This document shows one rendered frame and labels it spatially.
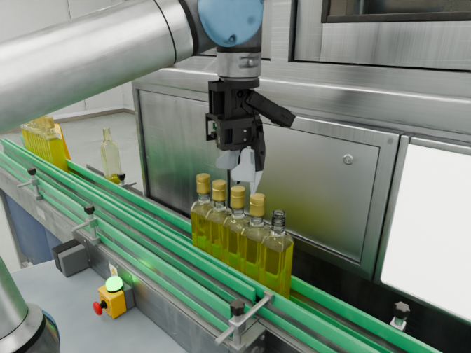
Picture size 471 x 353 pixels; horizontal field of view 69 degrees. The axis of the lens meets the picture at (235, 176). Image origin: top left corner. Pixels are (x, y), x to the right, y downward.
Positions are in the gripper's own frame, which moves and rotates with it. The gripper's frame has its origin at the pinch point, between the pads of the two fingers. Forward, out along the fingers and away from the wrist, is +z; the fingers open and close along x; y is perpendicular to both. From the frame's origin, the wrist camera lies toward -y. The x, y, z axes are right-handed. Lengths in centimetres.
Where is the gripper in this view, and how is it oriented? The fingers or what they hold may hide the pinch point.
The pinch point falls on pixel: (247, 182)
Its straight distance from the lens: 67.7
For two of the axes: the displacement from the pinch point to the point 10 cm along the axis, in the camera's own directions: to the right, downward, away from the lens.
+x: 4.7, 3.4, -8.2
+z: 0.0, 9.2, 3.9
